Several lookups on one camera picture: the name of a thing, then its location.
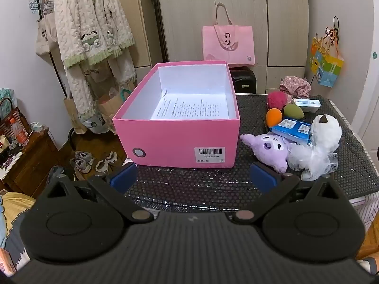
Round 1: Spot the pink paper bag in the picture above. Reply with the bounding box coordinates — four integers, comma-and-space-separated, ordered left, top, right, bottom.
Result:
203, 2, 256, 66

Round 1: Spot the orange makeup sponge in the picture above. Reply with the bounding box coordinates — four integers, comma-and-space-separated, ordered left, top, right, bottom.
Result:
266, 108, 284, 127

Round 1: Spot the grey sneaker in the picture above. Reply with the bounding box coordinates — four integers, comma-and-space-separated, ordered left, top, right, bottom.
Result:
70, 151, 95, 174
95, 151, 118, 174

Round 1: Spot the wooden nightstand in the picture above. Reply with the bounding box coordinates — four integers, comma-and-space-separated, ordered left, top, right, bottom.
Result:
0, 127, 62, 199

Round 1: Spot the beige wardrobe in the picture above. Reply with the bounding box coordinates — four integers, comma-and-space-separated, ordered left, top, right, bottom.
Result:
156, 0, 310, 94

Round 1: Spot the orange drink bottle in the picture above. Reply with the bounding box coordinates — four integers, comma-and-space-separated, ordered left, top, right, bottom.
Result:
9, 117, 29, 146

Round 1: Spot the pink floral cloth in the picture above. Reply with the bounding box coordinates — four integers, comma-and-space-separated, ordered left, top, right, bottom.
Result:
280, 76, 311, 99

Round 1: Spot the purple plush toy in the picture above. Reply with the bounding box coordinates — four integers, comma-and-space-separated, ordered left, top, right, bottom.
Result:
240, 133, 292, 174

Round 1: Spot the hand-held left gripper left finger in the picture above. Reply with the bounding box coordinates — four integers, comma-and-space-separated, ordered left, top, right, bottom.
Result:
37, 163, 154, 223

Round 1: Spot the checkered basket bag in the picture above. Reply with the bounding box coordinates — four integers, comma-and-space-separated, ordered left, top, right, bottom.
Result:
0, 97, 29, 137

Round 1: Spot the cream fleece pajamas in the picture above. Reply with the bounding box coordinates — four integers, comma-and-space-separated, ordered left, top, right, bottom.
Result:
54, 0, 137, 122

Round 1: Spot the brown paper bag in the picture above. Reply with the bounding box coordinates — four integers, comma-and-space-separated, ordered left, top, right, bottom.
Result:
63, 94, 89, 134

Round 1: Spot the pink cardboard box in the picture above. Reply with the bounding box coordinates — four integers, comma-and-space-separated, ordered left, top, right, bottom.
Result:
113, 61, 240, 169

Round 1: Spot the black suitcase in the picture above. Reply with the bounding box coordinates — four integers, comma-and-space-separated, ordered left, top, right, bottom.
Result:
229, 67, 257, 94

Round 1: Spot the magenta fluffy ball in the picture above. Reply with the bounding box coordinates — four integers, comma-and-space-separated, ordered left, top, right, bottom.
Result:
268, 92, 286, 109

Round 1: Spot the canvas tote bag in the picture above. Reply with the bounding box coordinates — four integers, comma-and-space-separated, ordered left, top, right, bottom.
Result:
36, 0, 59, 56

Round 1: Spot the black coat rack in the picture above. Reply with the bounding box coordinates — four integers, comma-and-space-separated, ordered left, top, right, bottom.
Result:
36, 0, 78, 151

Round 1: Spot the colourful paper bag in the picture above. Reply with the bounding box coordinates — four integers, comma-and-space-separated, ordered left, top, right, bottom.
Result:
309, 16, 345, 88

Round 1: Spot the yellow pillow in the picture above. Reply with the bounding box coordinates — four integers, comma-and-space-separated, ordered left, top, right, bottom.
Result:
0, 192, 36, 244

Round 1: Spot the blue wipes packet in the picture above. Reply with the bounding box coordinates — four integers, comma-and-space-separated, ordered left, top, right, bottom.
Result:
271, 118, 314, 145

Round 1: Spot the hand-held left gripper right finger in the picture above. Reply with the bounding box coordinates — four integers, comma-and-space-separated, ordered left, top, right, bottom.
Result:
229, 161, 350, 224

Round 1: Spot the printed paper sheet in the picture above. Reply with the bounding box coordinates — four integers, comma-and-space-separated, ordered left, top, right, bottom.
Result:
150, 93, 230, 120

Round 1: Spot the white plush toy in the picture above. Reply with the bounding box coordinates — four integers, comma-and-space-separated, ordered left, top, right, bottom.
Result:
287, 114, 343, 181

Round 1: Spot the green makeup sponge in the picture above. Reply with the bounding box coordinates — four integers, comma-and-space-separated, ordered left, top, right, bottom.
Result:
284, 103, 305, 119

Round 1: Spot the brown bag with teal handles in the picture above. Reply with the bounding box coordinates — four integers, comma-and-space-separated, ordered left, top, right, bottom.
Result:
97, 87, 135, 131

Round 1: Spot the small white blue box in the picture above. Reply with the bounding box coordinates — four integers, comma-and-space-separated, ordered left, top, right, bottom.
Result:
293, 98, 322, 113

